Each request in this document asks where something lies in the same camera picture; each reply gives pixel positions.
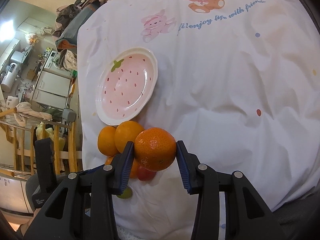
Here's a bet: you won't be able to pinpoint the large dark orange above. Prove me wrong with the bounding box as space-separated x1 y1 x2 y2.
134 127 177 172

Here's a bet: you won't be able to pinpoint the wooden chair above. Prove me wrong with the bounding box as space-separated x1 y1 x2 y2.
1 108 82 180

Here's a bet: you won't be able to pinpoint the large yellow-orange orange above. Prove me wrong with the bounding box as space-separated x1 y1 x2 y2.
114 121 145 153

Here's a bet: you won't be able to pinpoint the white kitchen cabinets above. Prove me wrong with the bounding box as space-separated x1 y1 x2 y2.
31 71 71 109

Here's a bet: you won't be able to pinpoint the white cartoon bed sheet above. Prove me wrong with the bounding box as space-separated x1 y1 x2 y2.
78 0 319 239

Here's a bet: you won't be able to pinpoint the pile of clothes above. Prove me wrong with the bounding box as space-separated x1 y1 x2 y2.
51 0 113 53

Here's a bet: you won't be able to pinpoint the small orange tangerine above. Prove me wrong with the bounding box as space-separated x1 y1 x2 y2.
105 156 139 179

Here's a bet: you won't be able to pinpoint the white washing machine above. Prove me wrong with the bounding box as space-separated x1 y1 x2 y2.
43 50 62 74

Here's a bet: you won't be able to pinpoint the red cherry tomato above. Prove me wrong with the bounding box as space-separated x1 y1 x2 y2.
137 166 157 181

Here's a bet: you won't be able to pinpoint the pink strawberry plate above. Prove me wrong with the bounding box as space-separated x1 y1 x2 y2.
95 47 158 126

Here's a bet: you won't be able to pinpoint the small orange mandarin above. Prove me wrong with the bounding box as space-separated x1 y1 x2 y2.
97 126 119 157

